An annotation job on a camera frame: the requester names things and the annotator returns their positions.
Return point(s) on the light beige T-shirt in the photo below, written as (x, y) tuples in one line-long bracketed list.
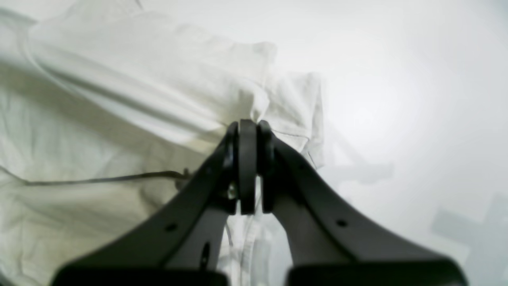
[(103, 105)]

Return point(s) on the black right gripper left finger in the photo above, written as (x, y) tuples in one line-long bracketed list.
[(183, 239)]

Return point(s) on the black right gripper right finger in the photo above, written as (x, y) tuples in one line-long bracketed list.
[(325, 233)]

